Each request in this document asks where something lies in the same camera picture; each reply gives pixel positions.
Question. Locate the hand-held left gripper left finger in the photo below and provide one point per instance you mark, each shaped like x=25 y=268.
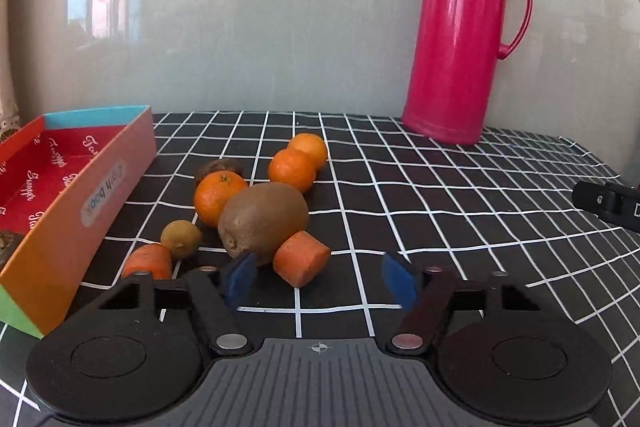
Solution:
x=239 y=282

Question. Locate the pink thermos jug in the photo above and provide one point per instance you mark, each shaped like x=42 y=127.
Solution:
x=450 y=32

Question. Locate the orange tangerine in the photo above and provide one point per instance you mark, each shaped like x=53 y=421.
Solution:
x=290 y=172
x=312 y=147
x=215 y=202

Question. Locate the dark brown kiwi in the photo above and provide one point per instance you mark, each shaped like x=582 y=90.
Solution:
x=217 y=167

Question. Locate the small greenish kiwi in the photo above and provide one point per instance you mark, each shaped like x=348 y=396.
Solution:
x=180 y=239

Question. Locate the large brown kiwi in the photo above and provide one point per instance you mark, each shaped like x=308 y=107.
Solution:
x=265 y=217

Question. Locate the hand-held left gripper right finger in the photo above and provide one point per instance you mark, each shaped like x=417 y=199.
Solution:
x=400 y=279

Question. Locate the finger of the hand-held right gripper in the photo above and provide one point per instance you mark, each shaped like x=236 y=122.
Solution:
x=600 y=202

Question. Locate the colourful cardboard box red inside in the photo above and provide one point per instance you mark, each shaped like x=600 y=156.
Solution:
x=60 y=217

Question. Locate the orange carrot piece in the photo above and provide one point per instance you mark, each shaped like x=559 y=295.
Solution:
x=147 y=262
x=300 y=259

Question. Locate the black white-grid tablecloth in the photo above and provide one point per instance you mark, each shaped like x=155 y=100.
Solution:
x=450 y=207

